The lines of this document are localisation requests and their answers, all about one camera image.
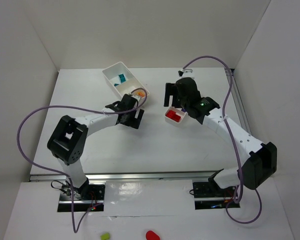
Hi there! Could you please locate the multicolour lego tower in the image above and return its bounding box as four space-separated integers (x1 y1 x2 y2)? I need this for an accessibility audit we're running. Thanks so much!
136 91 146 98

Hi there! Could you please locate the red curved lego brick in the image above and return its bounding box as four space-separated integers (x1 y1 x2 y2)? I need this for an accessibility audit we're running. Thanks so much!
170 113 182 123

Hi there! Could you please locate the red sloped lego brick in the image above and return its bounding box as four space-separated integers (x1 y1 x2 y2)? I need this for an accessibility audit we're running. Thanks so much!
165 110 176 119

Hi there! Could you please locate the small teal lego brick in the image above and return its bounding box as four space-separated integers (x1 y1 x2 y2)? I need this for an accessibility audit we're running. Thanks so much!
118 74 126 84

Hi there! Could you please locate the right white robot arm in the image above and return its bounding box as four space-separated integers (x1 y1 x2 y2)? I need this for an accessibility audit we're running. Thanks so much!
163 77 278 190

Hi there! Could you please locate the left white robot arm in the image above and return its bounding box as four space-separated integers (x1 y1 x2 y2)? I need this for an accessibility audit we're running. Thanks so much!
47 94 144 199

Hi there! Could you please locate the red object at edge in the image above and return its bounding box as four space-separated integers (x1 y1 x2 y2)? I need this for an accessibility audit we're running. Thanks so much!
145 230 161 240

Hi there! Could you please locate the green lego outside workspace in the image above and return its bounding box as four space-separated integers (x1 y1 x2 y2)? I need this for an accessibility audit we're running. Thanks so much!
100 232 111 240

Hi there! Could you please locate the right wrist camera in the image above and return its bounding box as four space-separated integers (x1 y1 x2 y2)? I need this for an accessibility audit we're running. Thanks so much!
178 68 195 80

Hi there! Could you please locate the aluminium rail right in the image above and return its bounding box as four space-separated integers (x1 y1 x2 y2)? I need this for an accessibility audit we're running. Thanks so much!
224 68 263 171

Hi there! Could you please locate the aluminium rail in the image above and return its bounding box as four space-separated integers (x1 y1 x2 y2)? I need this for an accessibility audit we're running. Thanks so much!
224 68 263 171
28 170 266 182

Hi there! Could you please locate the aluminium rail front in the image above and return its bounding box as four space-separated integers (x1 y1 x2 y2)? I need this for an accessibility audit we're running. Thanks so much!
28 170 266 182

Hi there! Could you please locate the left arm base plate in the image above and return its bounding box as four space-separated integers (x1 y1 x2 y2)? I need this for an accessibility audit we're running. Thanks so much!
55 183 106 213

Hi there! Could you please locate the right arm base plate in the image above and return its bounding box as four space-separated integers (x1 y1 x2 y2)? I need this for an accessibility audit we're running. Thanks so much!
189 181 240 210

